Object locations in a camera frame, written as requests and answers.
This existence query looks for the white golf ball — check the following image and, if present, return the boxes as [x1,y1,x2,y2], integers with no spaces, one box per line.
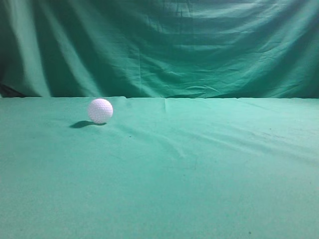
[88,99,113,124]

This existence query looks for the green table cloth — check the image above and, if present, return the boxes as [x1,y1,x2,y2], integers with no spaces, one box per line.
[0,97,319,239]

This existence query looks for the green backdrop curtain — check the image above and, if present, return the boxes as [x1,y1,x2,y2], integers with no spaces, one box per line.
[0,0,319,98]

